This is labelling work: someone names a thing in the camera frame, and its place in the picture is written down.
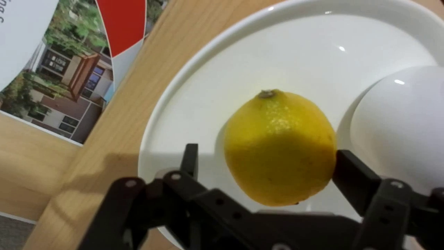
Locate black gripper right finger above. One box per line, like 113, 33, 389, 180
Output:
332, 150, 381, 216

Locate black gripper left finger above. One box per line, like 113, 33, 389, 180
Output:
180, 143, 198, 177

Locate yellow lemon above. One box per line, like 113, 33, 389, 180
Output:
223, 90, 335, 205

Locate white round plate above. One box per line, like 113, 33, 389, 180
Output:
137, 0, 444, 211

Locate wooden nightstand cabinet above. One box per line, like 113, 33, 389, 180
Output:
19, 0, 444, 250

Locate printed brochure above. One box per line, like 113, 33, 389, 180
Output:
0, 0, 169, 143

